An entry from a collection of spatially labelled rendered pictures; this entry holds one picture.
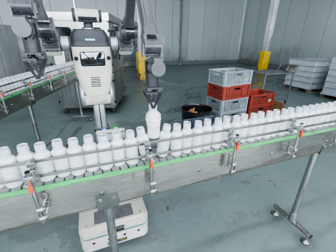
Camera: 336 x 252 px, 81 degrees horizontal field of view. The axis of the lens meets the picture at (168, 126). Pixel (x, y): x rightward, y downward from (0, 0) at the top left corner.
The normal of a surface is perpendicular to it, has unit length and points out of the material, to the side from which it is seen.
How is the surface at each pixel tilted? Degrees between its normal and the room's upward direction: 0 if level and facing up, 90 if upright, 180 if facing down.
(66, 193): 90
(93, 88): 90
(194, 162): 90
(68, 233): 0
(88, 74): 90
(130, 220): 31
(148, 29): 55
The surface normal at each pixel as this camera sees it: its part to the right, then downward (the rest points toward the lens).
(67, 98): 0.04, 0.40
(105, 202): 0.35, 0.37
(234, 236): 0.01, -0.92
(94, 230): 0.19, -0.59
